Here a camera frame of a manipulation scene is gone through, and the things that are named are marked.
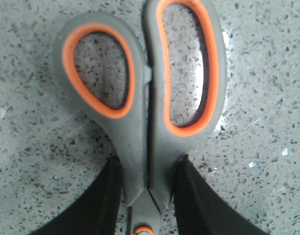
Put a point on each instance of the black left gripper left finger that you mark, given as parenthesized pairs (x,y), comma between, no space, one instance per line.
(95,211)

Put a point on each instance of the grey orange handled scissors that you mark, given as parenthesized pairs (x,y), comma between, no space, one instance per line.
(148,145)

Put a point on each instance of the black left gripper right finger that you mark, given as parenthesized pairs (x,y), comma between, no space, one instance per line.
(200,211)

